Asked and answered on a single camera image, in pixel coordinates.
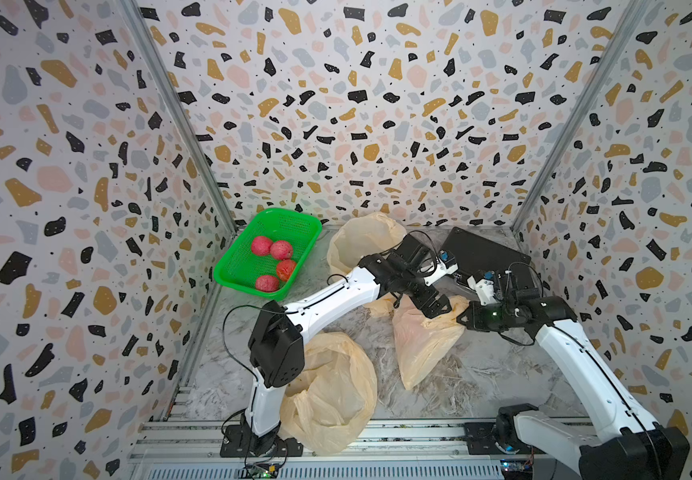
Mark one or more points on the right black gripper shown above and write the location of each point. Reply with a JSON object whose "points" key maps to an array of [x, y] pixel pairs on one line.
{"points": [[473, 317]]}

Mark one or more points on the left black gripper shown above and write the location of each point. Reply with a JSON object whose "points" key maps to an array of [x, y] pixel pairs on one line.
{"points": [[439, 308]]}

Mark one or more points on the beige plastic bag with apples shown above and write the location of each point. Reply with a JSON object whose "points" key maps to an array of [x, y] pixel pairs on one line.
{"points": [[330, 403]]}

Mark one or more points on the red apple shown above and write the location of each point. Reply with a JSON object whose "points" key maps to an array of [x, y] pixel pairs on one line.
{"points": [[282, 250], [261, 246], [267, 283], [285, 269]]}

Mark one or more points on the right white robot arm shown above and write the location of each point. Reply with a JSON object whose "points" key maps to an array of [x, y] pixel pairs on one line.
{"points": [[628, 442]]}

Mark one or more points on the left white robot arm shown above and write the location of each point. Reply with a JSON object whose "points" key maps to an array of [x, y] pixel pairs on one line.
{"points": [[281, 332]]}

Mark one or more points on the black flat box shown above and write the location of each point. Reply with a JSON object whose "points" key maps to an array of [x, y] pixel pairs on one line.
{"points": [[477, 255]]}

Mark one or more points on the green plastic mesh basket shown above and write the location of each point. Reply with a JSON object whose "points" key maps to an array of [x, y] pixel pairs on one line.
{"points": [[267, 256]]}

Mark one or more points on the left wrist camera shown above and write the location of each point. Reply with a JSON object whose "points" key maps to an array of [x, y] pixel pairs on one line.
{"points": [[446, 266]]}

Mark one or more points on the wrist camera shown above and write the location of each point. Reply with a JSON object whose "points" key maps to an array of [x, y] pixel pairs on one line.
{"points": [[446, 266], [484, 289]]}

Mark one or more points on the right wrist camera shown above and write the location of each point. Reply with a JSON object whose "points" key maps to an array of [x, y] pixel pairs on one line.
{"points": [[484, 289]]}

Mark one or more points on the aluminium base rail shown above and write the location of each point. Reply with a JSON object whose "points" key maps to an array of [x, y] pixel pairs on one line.
{"points": [[386, 449]]}

